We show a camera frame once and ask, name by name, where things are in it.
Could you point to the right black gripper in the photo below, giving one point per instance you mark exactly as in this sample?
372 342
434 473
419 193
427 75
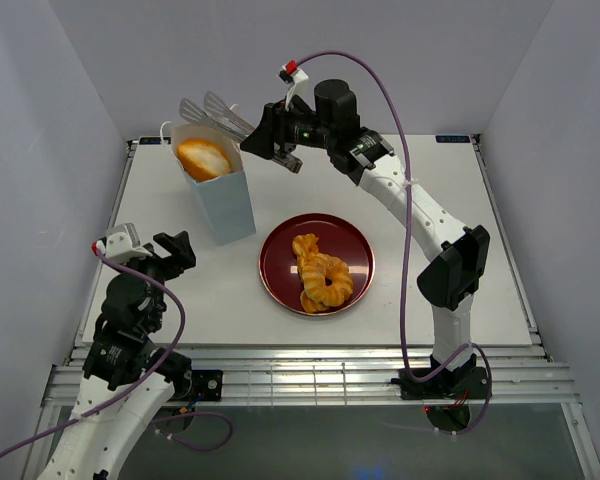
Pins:
272 130

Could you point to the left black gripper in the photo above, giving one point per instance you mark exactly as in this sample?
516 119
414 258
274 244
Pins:
182 256

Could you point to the large round bread roll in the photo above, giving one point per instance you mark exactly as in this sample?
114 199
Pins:
202 159

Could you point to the metal serving tongs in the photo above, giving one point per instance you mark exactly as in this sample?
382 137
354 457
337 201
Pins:
218 116

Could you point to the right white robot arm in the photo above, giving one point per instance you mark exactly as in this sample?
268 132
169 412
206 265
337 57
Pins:
456 253

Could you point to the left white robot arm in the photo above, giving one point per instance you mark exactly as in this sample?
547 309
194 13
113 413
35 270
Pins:
126 378

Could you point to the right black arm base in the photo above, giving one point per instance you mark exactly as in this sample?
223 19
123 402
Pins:
471 384

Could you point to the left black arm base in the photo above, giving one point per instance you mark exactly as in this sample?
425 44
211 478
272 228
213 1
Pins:
200 385

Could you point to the light blue paper bag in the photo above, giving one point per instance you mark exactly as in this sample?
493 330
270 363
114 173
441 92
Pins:
224 201

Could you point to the small twisted orange bread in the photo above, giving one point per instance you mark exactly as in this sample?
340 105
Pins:
305 248

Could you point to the dark red round plate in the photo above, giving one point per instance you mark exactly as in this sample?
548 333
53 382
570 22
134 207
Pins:
336 237

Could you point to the right blue table label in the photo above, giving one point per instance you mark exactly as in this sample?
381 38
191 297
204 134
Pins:
452 139

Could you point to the blue table label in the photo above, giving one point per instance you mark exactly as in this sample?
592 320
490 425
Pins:
153 141
452 139

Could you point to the left blue table label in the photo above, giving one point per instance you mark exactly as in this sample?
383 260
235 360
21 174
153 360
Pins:
153 141

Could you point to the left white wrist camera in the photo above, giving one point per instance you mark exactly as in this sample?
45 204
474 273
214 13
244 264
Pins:
120 244

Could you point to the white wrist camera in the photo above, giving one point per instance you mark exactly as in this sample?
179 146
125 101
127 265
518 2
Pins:
295 79
120 244

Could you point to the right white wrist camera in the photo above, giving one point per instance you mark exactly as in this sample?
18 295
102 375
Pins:
295 79

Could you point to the aluminium frame rail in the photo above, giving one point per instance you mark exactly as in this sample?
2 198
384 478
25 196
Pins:
361 376

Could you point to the large fluted ring bread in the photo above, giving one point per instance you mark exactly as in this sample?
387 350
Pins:
327 283

